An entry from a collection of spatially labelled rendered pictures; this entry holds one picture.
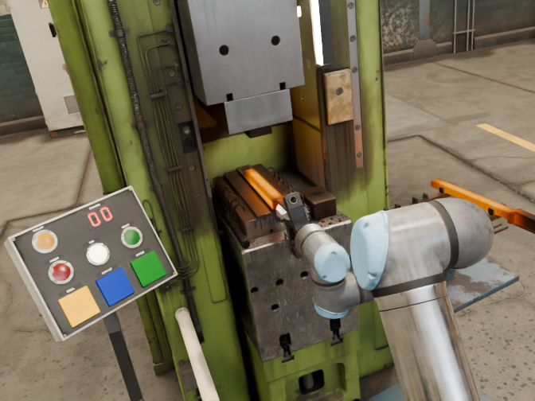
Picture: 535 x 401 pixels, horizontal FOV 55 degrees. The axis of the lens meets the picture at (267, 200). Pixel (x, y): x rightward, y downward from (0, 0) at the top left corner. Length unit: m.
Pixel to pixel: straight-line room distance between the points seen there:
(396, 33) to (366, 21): 6.46
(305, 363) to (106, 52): 1.22
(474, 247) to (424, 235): 0.09
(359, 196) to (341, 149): 0.21
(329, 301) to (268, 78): 0.64
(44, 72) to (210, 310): 5.31
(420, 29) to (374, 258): 7.69
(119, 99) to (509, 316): 2.08
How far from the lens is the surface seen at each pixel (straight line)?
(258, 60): 1.48
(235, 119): 1.49
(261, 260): 1.62
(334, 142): 1.79
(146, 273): 1.41
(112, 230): 1.41
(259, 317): 1.73
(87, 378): 2.77
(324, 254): 1.28
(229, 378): 2.12
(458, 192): 1.83
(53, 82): 6.88
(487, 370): 2.51
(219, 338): 1.99
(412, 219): 0.83
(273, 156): 2.09
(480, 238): 0.88
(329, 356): 1.96
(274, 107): 1.52
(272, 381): 1.93
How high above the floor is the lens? 1.72
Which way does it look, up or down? 25 degrees down
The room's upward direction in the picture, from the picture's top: 8 degrees counter-clockwise
